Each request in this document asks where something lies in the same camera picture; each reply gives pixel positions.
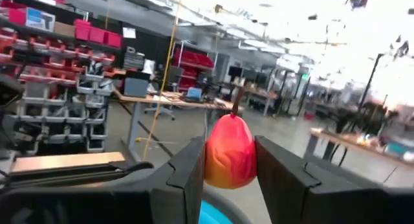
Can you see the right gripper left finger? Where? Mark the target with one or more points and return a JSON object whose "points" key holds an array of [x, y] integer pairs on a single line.
{"points": [[97, 208]]}

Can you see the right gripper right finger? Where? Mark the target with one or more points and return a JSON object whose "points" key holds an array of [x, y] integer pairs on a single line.
{"points": [[323, 204]]}

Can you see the yellow-red apple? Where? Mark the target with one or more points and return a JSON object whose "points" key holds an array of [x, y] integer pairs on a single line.
{"points": [[231, 152]]}

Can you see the teal collapsible bowl grey rim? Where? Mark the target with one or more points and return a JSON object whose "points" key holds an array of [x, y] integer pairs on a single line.
{"points": [[213, 216]]}

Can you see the wooden workbench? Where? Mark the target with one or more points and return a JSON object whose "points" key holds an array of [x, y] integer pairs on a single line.
{"points": [[349, 138], [168, 102]]}

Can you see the storage rack with bins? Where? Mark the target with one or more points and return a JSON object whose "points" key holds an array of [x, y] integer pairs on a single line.
{"points": [[48, 72]]}

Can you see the shelf with red bins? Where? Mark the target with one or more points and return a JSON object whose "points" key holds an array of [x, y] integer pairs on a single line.
{"points": [[194, 59]]}

